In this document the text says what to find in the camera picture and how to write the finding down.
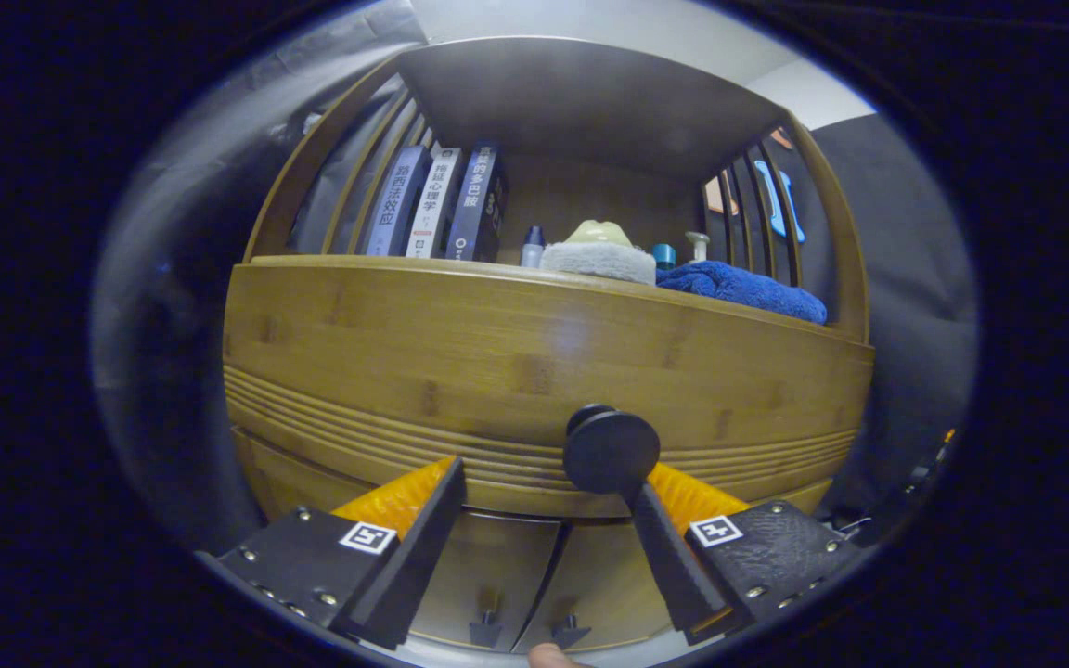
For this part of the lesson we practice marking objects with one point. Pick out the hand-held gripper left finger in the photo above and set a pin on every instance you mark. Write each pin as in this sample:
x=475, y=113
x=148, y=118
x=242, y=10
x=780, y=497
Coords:
x=409, y=557

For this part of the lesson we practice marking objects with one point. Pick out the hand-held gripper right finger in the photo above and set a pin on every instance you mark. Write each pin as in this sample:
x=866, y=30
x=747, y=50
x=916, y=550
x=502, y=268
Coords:
x=674, y=566

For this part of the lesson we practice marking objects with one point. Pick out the black drawer knob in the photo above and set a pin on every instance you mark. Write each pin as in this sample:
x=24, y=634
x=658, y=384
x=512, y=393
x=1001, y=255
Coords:
x=611, y=452

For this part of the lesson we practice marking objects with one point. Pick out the wooden cabinet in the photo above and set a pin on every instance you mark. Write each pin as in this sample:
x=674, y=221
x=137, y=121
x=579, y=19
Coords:
x=590, y=93

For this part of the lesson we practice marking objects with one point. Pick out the black clamp with orange tip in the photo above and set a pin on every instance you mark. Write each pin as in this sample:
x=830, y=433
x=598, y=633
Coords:
x=929, y=468

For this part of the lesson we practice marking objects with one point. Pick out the blue folded towel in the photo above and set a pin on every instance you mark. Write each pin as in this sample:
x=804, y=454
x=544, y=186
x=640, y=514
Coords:
x=748, y=289

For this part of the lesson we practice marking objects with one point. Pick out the teal bottle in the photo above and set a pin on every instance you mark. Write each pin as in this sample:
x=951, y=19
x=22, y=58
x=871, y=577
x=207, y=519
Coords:
x=664, y=256

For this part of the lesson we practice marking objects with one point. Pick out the white pump bottle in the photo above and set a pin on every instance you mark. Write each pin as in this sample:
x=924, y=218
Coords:
x=698, y=246

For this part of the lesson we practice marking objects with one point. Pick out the white bottle with blue cap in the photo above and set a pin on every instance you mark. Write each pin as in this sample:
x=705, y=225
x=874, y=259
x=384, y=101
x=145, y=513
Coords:
x=533, y=250

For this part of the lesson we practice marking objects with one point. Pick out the light blue book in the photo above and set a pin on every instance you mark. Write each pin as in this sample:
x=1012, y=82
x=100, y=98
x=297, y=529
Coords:
x=397, y=199

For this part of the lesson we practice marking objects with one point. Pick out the white book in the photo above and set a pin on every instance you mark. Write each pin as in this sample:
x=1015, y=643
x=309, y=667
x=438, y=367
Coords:
x=434, y=199

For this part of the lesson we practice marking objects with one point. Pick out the dark blue book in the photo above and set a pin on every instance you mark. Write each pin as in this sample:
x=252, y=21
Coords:
x=477, y=199

